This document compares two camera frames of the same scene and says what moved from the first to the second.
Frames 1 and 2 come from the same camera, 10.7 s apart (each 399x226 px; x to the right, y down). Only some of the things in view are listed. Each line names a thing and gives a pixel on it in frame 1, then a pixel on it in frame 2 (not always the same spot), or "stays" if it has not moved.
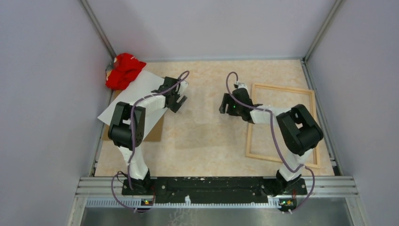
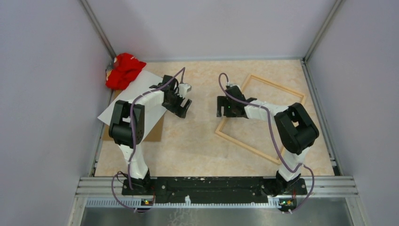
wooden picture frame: x=252 y=99 -> x=219 y=130
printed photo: x=141 y=86 stays
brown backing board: x=157 y=134 stays
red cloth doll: x=126 y=68 stays
